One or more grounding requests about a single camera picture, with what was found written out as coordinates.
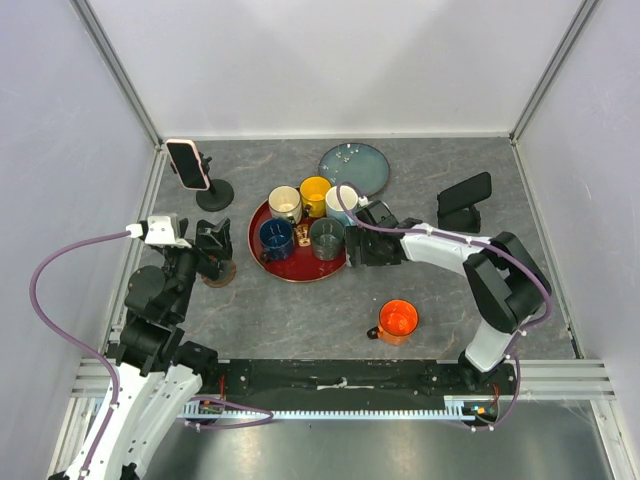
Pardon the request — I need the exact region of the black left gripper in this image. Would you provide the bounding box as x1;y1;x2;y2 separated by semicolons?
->
164;217;233;318

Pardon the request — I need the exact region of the orange mug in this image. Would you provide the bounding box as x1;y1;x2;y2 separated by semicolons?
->
366;299;419;346

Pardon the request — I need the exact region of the black phone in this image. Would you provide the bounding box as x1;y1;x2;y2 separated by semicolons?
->
437;172;492;217

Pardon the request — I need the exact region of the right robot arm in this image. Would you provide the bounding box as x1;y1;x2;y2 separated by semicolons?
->
345;201;553;394

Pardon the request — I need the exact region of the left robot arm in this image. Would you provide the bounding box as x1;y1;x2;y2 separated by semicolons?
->
56;214;235;479

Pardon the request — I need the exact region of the phone on wooden-base stand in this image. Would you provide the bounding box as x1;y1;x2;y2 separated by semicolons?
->
195;220;221;261

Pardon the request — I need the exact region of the black round-base phone stand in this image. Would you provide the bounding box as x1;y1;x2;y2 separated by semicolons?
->
196;152;234;212

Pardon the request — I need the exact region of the phone in pink case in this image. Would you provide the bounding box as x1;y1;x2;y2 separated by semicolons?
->
165;139;210;191

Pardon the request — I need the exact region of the black folding phone stand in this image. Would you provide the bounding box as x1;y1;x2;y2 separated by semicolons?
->
437;205;481;234

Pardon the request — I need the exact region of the light blue mug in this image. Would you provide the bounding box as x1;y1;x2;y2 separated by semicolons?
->
325;185;359;227

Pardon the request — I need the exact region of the grey-green ceramic mug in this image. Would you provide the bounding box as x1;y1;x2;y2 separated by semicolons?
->
309;218;345;261

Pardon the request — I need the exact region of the teal ceramic plate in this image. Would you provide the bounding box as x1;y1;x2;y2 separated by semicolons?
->
318;143;390;196

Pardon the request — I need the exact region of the yellow ceramic mug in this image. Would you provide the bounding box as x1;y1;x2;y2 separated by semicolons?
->
299;176;331;218

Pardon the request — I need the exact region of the small gold brown ornament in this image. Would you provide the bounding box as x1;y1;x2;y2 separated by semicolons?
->
294;223;311;248

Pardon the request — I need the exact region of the round red tray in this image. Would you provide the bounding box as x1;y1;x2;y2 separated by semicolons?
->
248;197;346;283

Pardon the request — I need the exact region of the dark blue mug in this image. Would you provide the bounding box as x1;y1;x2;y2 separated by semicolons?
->
259;218;294;263

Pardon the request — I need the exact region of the cream ceramic mug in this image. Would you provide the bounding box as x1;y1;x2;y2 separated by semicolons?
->
268;186;302;225

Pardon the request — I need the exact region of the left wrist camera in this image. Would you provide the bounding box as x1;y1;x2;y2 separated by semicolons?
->
142;213;191;248

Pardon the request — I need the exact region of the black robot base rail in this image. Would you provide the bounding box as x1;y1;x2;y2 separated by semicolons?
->
201;359;516;412

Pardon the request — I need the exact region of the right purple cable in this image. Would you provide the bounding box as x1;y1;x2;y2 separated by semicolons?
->
335;183;554;434

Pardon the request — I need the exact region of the slotted cable duct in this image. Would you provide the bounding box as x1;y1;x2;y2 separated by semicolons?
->
178;398;499;421

